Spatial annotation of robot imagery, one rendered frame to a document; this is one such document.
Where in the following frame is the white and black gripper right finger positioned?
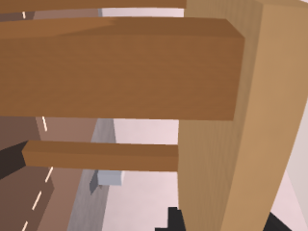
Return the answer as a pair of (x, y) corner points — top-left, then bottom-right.
(263, 212), (293, 231)

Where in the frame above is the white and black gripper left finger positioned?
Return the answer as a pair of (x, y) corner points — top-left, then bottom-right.
(155, 207), (186, 231)

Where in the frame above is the brown floor mat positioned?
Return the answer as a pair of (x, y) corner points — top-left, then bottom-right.
(0, 9), (98, 231)

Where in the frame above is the wooden stool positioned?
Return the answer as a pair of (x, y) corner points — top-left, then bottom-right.
(0, 0), (308, 231)

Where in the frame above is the grey block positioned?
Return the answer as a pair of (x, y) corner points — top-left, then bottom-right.
(97, 170), (125, 186)

